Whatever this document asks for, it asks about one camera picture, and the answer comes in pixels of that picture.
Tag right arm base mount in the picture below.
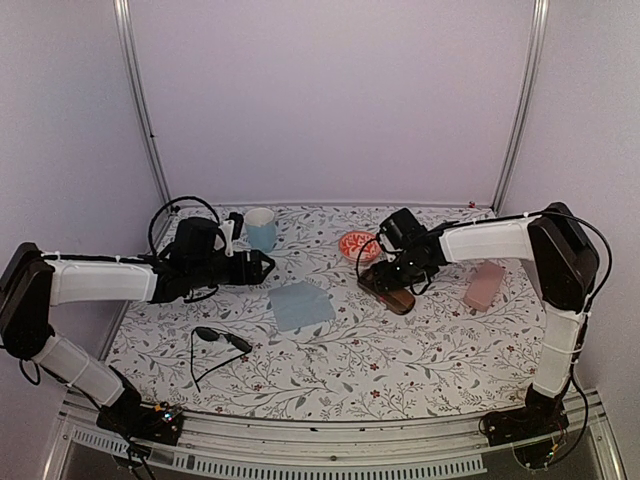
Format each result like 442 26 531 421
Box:
478 386 569 470

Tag brown striped glasses case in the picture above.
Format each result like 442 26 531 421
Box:
357 267 416 316

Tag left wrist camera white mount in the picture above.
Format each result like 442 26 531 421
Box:
220 212 244 257

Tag red patterned small bowl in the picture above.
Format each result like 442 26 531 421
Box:
338 231 382 264

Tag black sunglasses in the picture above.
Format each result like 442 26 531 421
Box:
189 326 253 393

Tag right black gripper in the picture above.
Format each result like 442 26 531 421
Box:
371 252 429 295

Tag aluminium frame post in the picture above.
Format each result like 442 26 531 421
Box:
113 0 172 204
491 0 550 214

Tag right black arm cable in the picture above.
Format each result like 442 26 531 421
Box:
354 234 436 296

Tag right aluminium frame post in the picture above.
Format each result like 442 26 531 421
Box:
491 0 550 214

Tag blue cleaning cloth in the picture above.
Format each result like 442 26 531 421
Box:
269 282 336 332

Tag left aluminium frame post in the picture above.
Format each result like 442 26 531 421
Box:
113 0 172 204

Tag floral patterned table mat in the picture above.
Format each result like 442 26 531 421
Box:
106 206 544 421

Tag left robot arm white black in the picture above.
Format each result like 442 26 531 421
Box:
1 214 275 434

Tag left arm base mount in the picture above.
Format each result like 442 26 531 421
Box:
96 367 184 446

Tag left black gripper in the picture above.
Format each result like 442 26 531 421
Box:
189 248 275 289

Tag light blue paper cup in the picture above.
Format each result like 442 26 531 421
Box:
244 207 277 253

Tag pink translucent plastic cup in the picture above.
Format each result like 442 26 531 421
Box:
463 261 504 313

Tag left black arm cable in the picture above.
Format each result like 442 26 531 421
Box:
148 195 221 251

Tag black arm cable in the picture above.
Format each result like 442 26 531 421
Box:
354 234 436 296
148 195 221 251

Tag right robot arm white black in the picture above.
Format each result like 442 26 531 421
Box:
358 202 602 436

